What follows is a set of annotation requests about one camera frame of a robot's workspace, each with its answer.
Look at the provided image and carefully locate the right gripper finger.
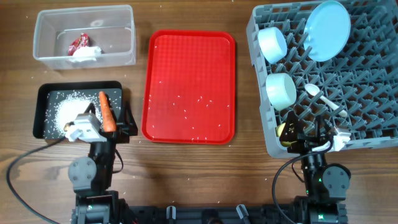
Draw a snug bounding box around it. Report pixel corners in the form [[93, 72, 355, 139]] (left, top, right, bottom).
[[315, 115, 331, 137], [279, 111, 299, 142]]

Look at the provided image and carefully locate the yellow plastic cup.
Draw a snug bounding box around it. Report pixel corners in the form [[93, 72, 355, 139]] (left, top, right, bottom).
[[275, 123, 297, 147]]

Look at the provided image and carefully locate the orange carrot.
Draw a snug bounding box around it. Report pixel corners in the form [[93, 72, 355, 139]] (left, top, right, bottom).
[[99, 91, 117, 133]]

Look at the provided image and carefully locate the white rice pile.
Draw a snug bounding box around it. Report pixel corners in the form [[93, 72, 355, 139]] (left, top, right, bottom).
[[42, 89, 103, 139]]

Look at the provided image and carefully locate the brown food scrap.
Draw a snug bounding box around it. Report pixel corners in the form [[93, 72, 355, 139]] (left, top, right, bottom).
[[63, 123, 71, 132]]

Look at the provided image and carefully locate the white plastic spoon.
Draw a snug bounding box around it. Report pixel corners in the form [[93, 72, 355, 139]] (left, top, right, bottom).
[[305, 83, 348, 118]]

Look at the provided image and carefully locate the mint green bowl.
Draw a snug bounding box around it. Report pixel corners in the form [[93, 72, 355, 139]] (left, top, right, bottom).
[[266, 73, 297, 111]]

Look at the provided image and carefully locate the red candy wrapper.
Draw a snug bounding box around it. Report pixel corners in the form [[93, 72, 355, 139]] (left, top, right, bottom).
[[67, 33, 90, 56]]

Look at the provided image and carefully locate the light blue bowl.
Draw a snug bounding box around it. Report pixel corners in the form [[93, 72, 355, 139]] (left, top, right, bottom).
[[258, 27, 287, 64]]

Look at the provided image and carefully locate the light blue plate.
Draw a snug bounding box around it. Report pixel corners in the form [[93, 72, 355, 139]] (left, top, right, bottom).
[[303, 1, 351, 62]]

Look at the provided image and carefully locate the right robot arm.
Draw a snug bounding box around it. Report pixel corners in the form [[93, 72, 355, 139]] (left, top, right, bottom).
[[272, 111, 351, 224]]

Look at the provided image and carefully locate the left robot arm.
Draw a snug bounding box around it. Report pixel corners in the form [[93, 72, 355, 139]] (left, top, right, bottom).
[[64, 102, 139, 223]]

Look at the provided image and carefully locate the grey dishwasher rack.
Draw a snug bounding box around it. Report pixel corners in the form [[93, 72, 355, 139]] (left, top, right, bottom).
[[246, 1, 397, 158]]

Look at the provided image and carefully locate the black plastic tray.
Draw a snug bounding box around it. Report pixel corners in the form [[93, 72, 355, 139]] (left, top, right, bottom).
[[33, 81, 123, 140]]

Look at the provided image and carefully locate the clear plastic bin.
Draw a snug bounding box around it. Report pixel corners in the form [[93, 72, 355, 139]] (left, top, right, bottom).
[[33, 5, 137, 70]]

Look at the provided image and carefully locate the red serving tray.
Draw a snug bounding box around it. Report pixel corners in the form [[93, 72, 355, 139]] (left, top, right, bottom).
[[141, 30, 236, 144]]

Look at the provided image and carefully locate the right black cable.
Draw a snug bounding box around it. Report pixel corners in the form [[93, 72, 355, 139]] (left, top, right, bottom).
[[271, 141, 332, 224]]

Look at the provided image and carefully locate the black cable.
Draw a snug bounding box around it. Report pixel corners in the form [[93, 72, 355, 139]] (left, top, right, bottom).
[[6, 138, 68, 224], [271, 141, 332, 224]]

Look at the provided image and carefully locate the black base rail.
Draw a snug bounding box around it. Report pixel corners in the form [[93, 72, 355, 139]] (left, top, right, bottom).
[[70, 204, 348, 224]]

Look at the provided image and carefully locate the left black cable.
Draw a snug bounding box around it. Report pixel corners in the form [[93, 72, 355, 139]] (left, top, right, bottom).
[[6, 138, 68, 224]]

